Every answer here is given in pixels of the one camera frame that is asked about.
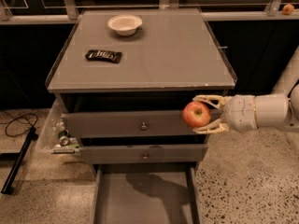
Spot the white paper bowl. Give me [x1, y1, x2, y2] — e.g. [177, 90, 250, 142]
[107, 15, 143, 36]

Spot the grey drawer cabinet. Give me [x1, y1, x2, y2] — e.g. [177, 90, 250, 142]
[45, 7, 238, 173]

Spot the clear plastic trash bin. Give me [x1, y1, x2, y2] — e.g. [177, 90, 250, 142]
[36, 101, 81, 162]

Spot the metal window railing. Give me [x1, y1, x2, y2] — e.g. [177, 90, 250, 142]
[0, 0, 299, 24]

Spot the green soda can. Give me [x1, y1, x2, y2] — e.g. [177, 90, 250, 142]
[58, 130, 69, 146]

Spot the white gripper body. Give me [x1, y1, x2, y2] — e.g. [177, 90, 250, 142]
[221, 95, 257, 133]

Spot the grey drawer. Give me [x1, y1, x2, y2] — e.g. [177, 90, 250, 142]
[91, 163, 203, 224]
[61, 108, 222, 139]
[79, 144, 207, 164]

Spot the grey bottom drawer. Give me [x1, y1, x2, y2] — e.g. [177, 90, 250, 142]
[91, 163, 203, 224]

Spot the black metal stand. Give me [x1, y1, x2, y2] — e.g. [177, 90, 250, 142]
[1, 127, 38, 194]

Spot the red apple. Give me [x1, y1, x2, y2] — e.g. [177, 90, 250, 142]
[182, 102, 211, 128]

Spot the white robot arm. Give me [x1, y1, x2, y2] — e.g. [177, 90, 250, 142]
[193, 91, 299, 134]

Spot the orange fruit on ledge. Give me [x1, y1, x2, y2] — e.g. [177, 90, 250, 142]
[282, 4, 294, 15]

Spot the grey top drawer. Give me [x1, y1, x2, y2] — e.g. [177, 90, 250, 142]
[61, 108, 222, 139]

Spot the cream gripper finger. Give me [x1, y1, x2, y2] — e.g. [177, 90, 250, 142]
[192, 95, 232, 110]
[192, 119, 229, 134]

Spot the grey middle drawer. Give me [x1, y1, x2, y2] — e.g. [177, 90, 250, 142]
[79, 144, 207, 164]

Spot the black candy bar wrapper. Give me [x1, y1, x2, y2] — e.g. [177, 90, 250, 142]
[85, 49, 122, 63]

